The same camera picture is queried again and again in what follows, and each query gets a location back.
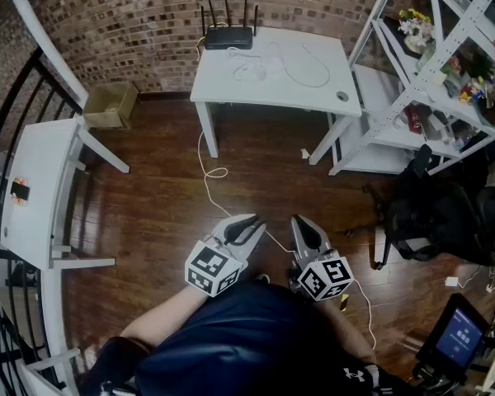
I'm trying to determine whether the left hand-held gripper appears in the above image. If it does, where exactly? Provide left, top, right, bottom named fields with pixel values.
left=184, top=214, right=267, bottom=299

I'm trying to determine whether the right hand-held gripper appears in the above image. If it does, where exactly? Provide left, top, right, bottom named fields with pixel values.
left=288, top=214, right=354, bottom=303

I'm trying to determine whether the white cable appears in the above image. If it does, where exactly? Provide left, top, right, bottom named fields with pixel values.
left=257, top=41, right=332, bottom=88

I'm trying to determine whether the person's left forearm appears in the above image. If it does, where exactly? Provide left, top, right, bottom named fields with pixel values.
left=119, top=285, right=210, bottom=350

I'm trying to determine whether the person's right forearm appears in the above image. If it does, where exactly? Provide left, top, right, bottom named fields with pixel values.
left=313, top=297, right=377, bottom=365

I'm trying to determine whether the person's dark shirt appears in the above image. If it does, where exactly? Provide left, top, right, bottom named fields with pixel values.
left=80, top=280, right=420, bottom=396

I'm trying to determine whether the black backpack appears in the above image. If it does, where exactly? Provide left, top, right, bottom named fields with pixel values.
left=362, top=143, right=495, bottom=271

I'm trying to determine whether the white metal shelf rack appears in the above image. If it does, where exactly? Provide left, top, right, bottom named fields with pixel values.
left=328, top=0, right=495, bottom=177

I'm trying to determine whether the red package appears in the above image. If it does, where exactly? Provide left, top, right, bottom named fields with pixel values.
left=405, top=104, right=425, bottom=134

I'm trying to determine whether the black tablet screen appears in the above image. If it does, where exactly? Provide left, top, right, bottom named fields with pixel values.
left=415, top=293, right=490, bottom=381

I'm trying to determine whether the cardboard box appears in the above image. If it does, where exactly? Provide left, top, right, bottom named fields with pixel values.
left=81, top=81, right=139, bottom=130

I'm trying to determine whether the black router with antennas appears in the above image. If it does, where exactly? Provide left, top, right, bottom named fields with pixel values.
left=200, top=0, right=260, bottom=51

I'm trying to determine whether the white side table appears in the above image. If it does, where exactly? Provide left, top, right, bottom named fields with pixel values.
left=0, top=115, right=131, bottom=271

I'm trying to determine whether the bunch of flowers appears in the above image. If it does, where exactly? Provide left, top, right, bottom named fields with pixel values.
left=398, top=8, right=436, bottom=55

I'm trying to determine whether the yellow cable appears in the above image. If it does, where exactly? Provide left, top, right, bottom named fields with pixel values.
left=195, top=35, right=377, bottom=351

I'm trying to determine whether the white coiled power cord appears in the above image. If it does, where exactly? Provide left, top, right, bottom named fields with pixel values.
left=225, top=45, right=270, bottom=81

